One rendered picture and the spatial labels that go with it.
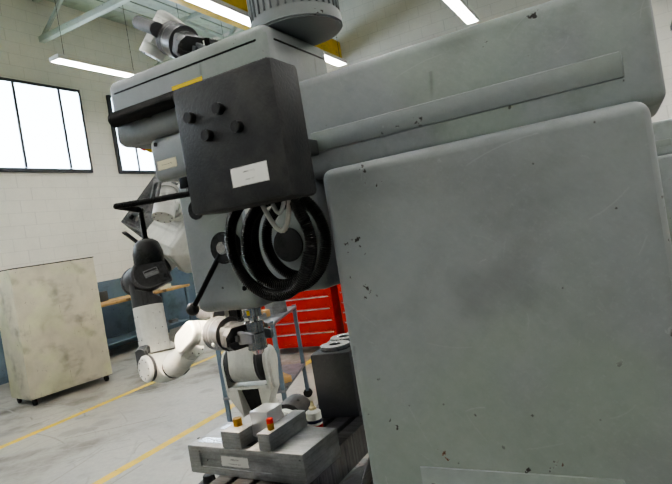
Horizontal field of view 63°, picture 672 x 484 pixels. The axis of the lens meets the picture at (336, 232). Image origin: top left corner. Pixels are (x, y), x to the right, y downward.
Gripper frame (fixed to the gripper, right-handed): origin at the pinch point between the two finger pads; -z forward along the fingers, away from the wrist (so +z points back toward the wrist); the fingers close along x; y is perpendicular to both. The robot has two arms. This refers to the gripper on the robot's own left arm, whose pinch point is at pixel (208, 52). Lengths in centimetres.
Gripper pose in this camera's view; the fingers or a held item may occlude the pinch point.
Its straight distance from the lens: 141.8
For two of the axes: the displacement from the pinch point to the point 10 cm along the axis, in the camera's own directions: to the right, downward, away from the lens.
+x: -6.9, 1.2, -7.1
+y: 2.1, -9.1, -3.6
